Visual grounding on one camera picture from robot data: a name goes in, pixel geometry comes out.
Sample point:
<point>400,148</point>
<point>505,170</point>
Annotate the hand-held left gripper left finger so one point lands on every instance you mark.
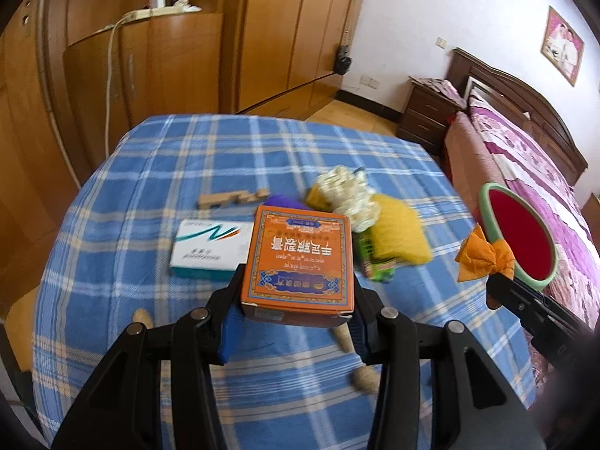
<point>229,337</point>

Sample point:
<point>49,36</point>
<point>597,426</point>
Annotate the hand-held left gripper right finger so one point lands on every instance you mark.
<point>358,335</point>

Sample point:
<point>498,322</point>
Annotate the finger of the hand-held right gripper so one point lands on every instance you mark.
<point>515,297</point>

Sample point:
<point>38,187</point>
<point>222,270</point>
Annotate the orange wrapper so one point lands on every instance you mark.
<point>478,258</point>

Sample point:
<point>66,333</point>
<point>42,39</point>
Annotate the green basin with red inside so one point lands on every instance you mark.
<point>520,229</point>

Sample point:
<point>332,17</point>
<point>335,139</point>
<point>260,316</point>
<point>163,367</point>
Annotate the orange cardboard box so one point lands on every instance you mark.
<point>295,262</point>

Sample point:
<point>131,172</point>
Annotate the wooden block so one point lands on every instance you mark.
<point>211,201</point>

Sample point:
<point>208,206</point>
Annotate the white tissue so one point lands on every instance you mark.
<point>349,197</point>

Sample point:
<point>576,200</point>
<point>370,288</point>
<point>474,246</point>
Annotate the peanut in shell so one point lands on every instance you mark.
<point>143,318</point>
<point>347,340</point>
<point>364,379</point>

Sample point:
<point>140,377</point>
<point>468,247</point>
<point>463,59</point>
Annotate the green snack packet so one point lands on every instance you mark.
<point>370,258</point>

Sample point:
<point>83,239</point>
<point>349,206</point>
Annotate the white and green box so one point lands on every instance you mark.
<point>206,248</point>

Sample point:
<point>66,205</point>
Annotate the light wooden nightstand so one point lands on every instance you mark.
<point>593,215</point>

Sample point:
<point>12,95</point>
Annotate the yellow mesh cloth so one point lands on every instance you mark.
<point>403,229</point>

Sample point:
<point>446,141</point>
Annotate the floral purple bedspread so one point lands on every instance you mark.
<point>529,159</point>

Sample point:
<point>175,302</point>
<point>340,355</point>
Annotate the purple packet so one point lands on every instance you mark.
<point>286,200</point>

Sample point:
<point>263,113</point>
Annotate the blue plaid tablecloth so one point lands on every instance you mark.
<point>187,159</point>

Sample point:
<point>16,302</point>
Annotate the dark wooden headboard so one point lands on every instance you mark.
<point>539,108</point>

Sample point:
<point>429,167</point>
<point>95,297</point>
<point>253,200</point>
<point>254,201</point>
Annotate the dark wooden nightstand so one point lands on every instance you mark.
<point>422,122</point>

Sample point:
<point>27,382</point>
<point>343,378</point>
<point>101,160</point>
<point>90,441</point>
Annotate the patterned cloth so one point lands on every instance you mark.
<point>436,88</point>

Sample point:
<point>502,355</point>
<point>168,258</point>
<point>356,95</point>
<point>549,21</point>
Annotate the low wooden cabinet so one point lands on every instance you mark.
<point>178,79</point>

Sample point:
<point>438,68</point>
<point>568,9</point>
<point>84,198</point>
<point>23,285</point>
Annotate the black hanging device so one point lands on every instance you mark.
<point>342,59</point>

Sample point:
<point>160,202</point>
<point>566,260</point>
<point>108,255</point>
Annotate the wooden wardrobe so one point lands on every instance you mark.
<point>290,33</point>

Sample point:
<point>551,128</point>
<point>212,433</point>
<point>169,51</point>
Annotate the white power strip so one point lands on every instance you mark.
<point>154,13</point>

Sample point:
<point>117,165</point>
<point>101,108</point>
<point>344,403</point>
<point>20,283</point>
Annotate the white charger plug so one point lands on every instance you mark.
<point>158,1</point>

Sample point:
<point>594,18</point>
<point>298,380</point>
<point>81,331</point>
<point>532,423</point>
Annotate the white wall socket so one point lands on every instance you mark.
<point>370,81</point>

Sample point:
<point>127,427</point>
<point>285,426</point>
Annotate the framed wall picture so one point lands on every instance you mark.
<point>562,44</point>

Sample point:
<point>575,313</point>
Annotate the white wall switch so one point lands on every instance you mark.
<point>441,42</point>

